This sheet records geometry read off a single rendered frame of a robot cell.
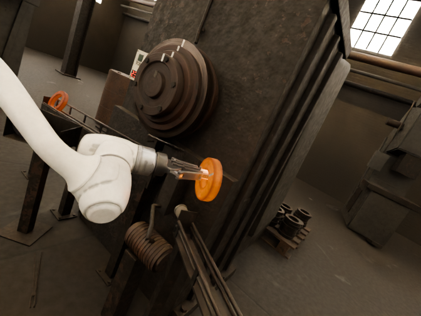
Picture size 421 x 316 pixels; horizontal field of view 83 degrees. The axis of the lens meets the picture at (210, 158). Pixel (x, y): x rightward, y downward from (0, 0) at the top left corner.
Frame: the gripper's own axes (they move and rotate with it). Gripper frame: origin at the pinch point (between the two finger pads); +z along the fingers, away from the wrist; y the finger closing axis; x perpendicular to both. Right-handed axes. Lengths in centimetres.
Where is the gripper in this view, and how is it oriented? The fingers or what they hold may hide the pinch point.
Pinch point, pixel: (209, 175)
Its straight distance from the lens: 84.0
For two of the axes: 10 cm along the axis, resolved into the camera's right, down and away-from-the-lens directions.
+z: 8.8, 2.2, 4.1
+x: 3.5, -9.0, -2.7
